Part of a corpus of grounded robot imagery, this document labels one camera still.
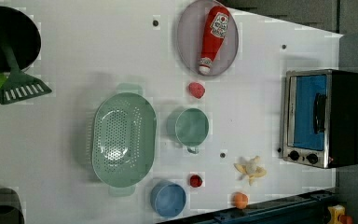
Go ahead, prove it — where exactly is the silver black toaster oven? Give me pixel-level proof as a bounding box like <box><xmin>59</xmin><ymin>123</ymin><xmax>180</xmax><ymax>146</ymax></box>
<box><xmin>282</xmin><ymin>69</ymin><xmax>358</xmax><ymax>169</ymax></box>

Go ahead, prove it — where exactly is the mint green mug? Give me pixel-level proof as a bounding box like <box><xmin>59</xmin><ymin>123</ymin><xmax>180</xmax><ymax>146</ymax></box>
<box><xmin>166</xmin><ymin>108</ymin><xmax>210</xmax><ymax>154</ymax></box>

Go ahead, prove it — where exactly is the red toy strawberry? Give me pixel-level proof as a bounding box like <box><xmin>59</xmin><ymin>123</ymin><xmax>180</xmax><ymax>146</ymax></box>
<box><xmin>188</xmin><ymin>82</ymin><xmax>205</xmax><ymax>99</ymax></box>

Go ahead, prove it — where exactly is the mint green oval colander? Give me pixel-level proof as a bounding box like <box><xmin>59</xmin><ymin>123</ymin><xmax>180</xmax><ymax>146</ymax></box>
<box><xmin>91</xmin><ymin>83</ymin><xmax>157</xmax><ymax>197</ymax></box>

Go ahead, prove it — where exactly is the small dark red fruit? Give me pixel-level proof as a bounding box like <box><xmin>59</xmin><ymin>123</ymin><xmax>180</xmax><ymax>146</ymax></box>
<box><xmin>189</xmin><ymin>175</ymin><xmax>203</xmax><ymax>188</ymax></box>

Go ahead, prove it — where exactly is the grey round plate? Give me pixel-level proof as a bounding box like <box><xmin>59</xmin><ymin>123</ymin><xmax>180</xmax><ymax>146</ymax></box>
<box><xmin>176</xmin><ymin>0</ymin><xmax>239</xmax><ymax>76</ymax></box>

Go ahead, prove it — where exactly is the blue cup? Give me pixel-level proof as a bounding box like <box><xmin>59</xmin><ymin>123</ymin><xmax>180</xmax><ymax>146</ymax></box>
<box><xmin>150</xmin><ymin>180</ymin><xmax>186</xmax><ymax>218</ymax></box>

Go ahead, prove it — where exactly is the peeled toy banana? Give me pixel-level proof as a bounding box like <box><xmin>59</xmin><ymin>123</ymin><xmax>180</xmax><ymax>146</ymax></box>
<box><xmin>234</xmin><ymin>156</ymin><xmax>267</xmax><ymax>186</ymax></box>

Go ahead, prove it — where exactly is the red ketchup bottle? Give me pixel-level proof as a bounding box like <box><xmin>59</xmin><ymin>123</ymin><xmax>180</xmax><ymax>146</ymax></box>
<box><xmin>199</xmin><ymin>6</ymin><xmax>230</xmax><ymax>75</ymax></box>

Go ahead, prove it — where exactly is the orange toy fruit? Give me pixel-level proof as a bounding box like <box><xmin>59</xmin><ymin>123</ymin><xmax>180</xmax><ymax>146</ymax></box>
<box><xmin>232</xmin><ymin>192</ymin><xmax>249</xmax><ymax>209</ymax></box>

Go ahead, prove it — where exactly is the dark green slotted spatula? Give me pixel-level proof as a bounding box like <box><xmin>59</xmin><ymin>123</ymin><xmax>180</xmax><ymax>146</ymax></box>
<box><xmin>0</xmin><ymin>27</ymin><xmax>52</xmax><ymax>105</ymax></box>

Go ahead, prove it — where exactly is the yellow red toy object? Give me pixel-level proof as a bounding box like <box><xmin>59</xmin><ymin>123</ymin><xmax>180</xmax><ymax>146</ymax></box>
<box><xmin>327</xmin><ymin>204</ymin><xmax>353</xmax><ymax>224</ymax></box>

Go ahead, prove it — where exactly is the black utensil holder cup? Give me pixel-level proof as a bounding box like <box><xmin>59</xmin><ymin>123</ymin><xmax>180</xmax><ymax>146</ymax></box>
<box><xmin>0</xmin><ymin>7</ymin><xmax>42</xmax><ymax>72</ymax></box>

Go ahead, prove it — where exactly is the grey cup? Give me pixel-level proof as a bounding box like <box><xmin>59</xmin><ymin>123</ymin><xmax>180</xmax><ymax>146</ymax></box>
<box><xmin>0</xmin><ymin>188</ymin><xmax>25</xmax><ymax>224</ymax></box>

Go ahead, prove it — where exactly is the dark blue table rail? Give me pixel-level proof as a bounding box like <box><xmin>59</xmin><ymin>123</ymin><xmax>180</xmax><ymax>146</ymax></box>
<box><xmin>159</xmin><ymin>190</ymin><xmax>337</xmax><ymax>224</ymax></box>

